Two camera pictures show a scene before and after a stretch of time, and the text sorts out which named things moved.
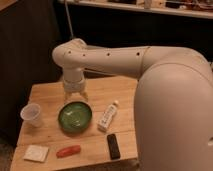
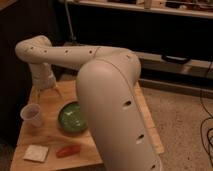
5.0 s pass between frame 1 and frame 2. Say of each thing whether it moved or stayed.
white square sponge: stayed
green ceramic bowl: stayed
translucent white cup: stayed
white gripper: moved
